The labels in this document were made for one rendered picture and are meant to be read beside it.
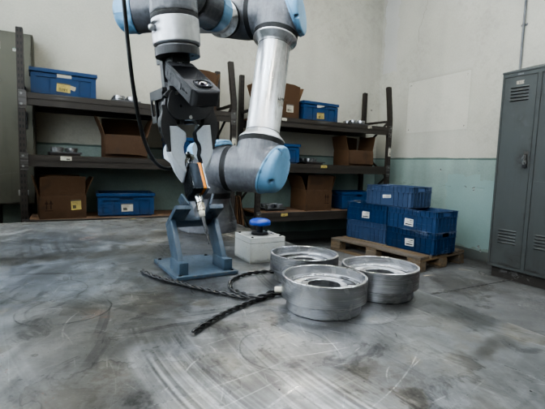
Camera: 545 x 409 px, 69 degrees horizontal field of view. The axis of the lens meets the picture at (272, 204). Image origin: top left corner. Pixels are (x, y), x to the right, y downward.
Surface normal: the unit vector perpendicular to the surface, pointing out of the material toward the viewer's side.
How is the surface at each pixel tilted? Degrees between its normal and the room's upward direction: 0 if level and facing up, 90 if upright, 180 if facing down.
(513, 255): 90
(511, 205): 90
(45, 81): 90
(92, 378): 0
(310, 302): 90
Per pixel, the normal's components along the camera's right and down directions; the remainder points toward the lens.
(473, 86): -0.88, 0.02
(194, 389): 0.03, -0.99
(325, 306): -0.08, 0.10
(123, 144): 0.47, -0.01
